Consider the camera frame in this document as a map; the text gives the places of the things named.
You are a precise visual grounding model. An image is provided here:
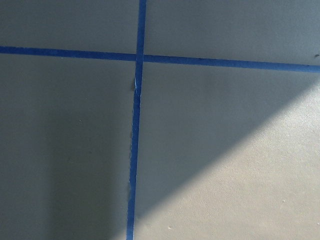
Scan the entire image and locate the brown paper table cover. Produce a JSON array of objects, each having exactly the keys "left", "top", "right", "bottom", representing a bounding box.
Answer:
[{"left": 0, "top": 0, "right": 320, "bottom": 240}]

